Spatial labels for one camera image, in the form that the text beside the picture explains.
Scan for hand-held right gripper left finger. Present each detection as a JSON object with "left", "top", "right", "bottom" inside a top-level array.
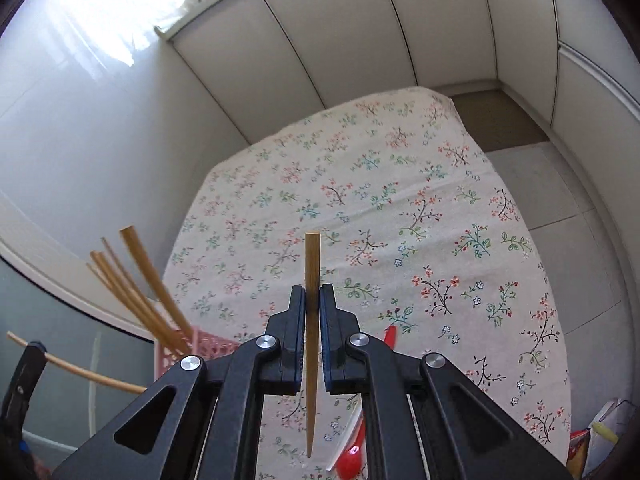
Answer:
[{"left": 51, "top": 285, "right": 307, "bottom": 480}]

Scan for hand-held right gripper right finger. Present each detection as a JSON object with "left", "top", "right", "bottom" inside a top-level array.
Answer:
[{"left": 318, "top": 283, "right": 574, "bottom": 480}]

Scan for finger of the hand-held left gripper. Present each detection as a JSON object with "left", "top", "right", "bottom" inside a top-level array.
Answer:
[{"left": 0, "top": 340, "right": 49, "bottom": 438}]

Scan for pink perforated utensil holder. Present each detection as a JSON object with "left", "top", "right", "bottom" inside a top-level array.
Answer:
[{"left": 152, "top": 326, "right": 252, "bottom": 382}]

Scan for single wooden chopstick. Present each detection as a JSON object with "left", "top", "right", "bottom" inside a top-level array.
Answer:
[
  {"left": 303, "top": 231, "right": 322, "bottom": 459},
  {"left": 6, "top": 331, "right": 147, "bottom": 395}
]

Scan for bundle of wooden chopsticks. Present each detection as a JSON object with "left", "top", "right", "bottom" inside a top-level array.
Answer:
[{"left": 87, "top": 225, "right": 194, "bottom": 357}]

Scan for white plastic spoon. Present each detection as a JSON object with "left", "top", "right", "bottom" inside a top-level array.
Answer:
[{"left": 326, "top": 402, "right": 364, "bottom": 472}]

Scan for red plastic spoon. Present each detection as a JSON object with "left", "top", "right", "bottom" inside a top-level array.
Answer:
[{"left": 333, "top": 324, "right": 399, "bottom": 480}]

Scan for floral tablecloth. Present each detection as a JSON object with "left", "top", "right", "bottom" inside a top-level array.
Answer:
[{"left": 167, "top": 85, "right": 572, "bottom": 480}]

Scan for brown floor mat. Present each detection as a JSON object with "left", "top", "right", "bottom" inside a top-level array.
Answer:
[{"left": 440, "top": 87, "right": 552, "bottom": 154}]

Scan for white kitchen cabinet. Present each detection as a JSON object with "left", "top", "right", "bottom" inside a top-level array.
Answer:
[{"left": 160, "top": 0, "right": 640, "bottom": 191}]

